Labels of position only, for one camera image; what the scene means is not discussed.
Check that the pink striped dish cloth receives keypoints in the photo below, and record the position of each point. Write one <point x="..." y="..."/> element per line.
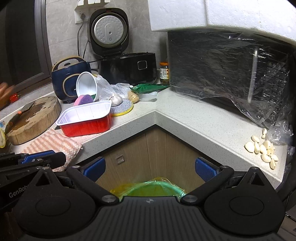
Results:
<point x="53" y="140"/>

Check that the small red object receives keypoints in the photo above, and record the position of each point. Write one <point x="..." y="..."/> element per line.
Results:
<point x="13" y="98"/>

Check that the green snack packet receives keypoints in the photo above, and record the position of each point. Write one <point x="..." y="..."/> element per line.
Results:
<point x="145" y="88"/>

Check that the glass sauce jar orange lid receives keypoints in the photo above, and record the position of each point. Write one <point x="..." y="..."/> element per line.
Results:
<point x="164" y="74"/>

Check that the white garlic bulb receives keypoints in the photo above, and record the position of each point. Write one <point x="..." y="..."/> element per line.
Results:
<point x="115" y="100"/>

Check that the wooden corner cabinet door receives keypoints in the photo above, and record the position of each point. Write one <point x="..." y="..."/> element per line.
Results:
<point x="150" y="154"/>

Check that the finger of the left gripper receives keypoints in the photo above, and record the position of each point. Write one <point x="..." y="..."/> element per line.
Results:
<point x="53" y="161"/>
<point x="41" y="155"/>

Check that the kitchen knife orange handle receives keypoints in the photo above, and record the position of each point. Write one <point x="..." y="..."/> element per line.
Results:
<point x="17" y="116"/>

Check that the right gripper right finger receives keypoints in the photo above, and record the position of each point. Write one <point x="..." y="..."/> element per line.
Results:
<point x="213" y="176"/>

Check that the red foil takeout tray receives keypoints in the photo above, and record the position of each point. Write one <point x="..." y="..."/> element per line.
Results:
<point x="86" y="119"/>

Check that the clear plastic bag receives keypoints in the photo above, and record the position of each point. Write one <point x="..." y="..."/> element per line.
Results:
<point x="107" y="91"/>

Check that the pink purple round sponge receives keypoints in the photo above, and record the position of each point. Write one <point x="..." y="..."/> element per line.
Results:
<point x="83" y="99"/>

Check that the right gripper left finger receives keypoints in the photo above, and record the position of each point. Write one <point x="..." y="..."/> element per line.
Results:
<point x="84" y="176"/>

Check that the black microwave in plastic wrap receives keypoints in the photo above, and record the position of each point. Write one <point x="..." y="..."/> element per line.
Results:
<point x="254" y="72"/>

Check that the navy blue electric cooker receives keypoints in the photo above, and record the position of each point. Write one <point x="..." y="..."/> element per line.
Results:
<point x="64" y="76"/>

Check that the round wooden chopping board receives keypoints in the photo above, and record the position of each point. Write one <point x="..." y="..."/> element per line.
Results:
<point x="35" y="121"/>

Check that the white wall power socket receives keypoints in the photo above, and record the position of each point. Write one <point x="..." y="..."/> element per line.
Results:
<point x="83" y="8"/>

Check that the dark window frame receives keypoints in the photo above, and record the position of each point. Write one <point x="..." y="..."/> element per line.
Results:
<point x="25" y="57"/>

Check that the yellow grey round scrubber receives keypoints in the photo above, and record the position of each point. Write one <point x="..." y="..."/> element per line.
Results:
<point x="125" y="107"/>

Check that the pile of garlic cloves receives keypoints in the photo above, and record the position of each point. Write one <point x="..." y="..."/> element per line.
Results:
<point x="264" y="148"/>

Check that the ginger root piece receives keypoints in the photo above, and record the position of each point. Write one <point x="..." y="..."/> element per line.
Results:
<point x="133" y="97"/>

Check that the black open rice cooker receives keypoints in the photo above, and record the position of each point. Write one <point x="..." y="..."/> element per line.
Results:
<point x="108" y="33"/>

